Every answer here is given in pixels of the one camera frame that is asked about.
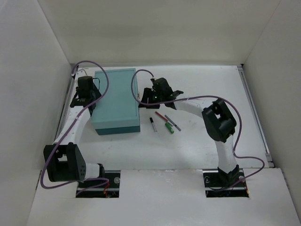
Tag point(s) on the red white makeup pencil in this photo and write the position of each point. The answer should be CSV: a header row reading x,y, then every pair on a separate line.
x,y
161,116

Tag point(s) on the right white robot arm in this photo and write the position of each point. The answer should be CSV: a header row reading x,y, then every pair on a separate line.
x,y
219,122

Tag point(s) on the green tube lower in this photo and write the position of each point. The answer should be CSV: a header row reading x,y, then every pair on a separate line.
x,y
169,128

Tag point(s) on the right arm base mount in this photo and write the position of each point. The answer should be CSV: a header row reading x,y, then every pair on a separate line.
x,y
215,188

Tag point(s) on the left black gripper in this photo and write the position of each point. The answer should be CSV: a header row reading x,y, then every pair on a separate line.
x,y
78,101

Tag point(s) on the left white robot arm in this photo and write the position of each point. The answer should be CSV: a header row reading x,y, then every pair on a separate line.
x,y
63,158

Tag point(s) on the black silver makeup pencil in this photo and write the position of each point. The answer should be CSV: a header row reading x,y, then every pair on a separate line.
x,y
153,124

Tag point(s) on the grey makeup pencil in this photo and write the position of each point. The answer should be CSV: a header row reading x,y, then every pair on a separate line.
x,y
173,123

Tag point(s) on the teal makeup organizer box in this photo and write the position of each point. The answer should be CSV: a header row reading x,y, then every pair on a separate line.
x,y
117,112

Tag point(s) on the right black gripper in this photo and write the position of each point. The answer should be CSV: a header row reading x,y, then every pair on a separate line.
x,y
147,93

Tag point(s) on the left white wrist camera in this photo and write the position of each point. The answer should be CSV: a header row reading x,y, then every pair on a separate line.
x,y
79,73

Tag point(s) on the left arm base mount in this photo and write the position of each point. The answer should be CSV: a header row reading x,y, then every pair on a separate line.
x,y
100,189

